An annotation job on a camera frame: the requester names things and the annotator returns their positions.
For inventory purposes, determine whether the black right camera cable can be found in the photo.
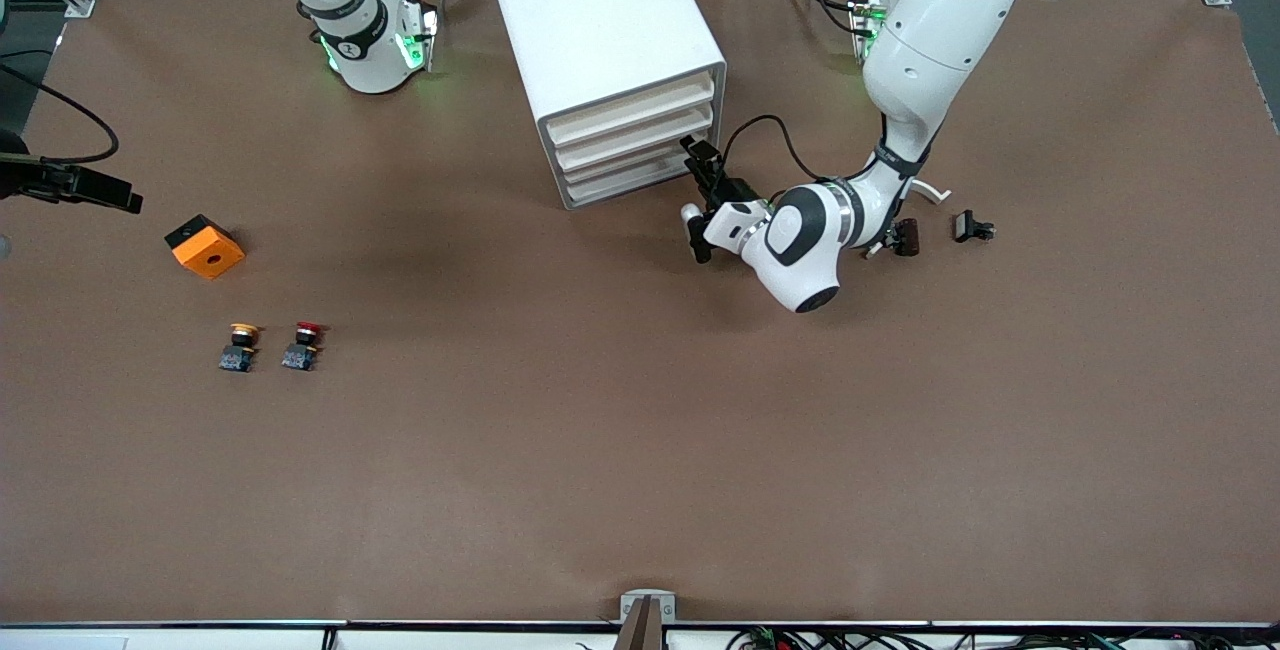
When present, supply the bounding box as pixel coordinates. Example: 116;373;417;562
0;60;121;168

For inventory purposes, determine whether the yellow push button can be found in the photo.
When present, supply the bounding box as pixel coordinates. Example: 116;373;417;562
217;323;261;374

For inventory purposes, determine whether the red push button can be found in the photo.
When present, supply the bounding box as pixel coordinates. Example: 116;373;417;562
280;322;328;372

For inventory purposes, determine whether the black camera cable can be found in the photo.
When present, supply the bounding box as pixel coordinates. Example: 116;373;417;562
0;60;121;168
722;114;836;186

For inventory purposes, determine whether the black left camera cable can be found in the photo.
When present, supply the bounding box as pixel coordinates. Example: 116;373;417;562
722;114;836;186

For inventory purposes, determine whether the orange and black button box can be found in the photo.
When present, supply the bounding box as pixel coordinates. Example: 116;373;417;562
164;214;246;281

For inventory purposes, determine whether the brown table mat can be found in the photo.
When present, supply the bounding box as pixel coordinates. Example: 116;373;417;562
0;0;1280;626

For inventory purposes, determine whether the grey metal bracket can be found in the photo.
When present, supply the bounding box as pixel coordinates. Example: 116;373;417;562
620;590;677;624

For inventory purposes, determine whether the brown camera pole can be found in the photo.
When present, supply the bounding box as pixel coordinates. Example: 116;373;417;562
613;598;666;650

